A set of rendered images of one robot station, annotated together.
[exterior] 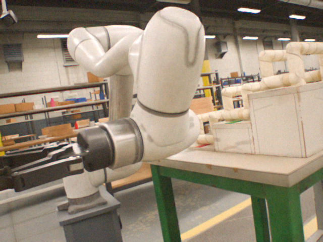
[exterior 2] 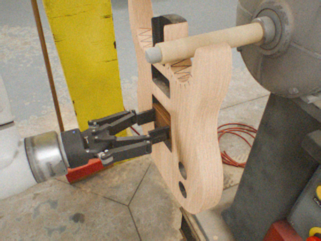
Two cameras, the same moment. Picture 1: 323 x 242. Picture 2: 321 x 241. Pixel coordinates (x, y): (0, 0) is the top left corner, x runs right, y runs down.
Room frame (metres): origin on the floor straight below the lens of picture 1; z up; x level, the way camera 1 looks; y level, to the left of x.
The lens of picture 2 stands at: (0.79, 0.35, 1.47)
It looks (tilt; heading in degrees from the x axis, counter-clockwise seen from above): 44 degrees down; 189
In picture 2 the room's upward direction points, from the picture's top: straight up
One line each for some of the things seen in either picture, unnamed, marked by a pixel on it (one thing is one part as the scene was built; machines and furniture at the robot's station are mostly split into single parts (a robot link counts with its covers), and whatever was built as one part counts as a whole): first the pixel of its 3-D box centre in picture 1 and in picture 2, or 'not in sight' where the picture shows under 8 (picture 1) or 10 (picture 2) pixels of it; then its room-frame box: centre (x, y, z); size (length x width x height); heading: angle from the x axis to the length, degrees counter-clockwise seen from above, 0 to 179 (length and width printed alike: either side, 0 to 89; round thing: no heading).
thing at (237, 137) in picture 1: (258, 129); not in sight; (0.85, -0.33, 0.98); 0.27 x 0.16 x 0.09; 123
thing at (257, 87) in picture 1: (263, 86); not in sight; (0.81, -0.35, 1.12); 0.20 x 0.03 x 0.03; 121
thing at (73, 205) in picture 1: (80, 199); not in sight; (1.22, 0.43, 0.73); 0.22 x 0.18 x 0.06; 115
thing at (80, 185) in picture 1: (81, 170); not in sight; (1.23, 0.40, 0.87); 0.18 x 0.16 x 0.22; 118
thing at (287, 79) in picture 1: (279, 80); not in sight; (0.66, -0.33, 1.12); 0.11 x 0.03 x 0.03; 33
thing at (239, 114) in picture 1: (236, 114); not in sight; (0.80, -0.25, 1.04); 0.11 x 0.03 x 0.03; 33
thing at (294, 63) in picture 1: (294, 67); not in sight; (0.63, -0.36, 1.15); 0.03 x 0.03 x 0.09
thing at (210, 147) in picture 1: (226, 140); not in sight; (0.98, -0.25, 0.94); 0.27 x 0.15 x 0.01; 123
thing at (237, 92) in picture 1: (243, 89); not in sight; (0.88, -0.31, 1.12); 0.20 x 0.03 x 0.03; 121
